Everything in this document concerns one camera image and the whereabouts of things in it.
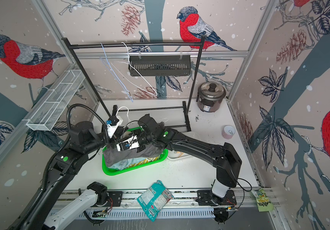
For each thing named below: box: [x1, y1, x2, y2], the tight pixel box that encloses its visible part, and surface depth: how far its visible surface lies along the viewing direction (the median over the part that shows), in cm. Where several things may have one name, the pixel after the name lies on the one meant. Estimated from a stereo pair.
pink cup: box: [221, 125, 236, 140], surface depth 97 cm
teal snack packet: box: [137, 179, 175, 222], surface depth 73 cm
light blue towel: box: [107, 157, 146, 171], surface depth 80 cm
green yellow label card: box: [250, 188, 274, 212], surface depth 73 cm
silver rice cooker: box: [196, 80, 226, 113], surface depth 103 cm
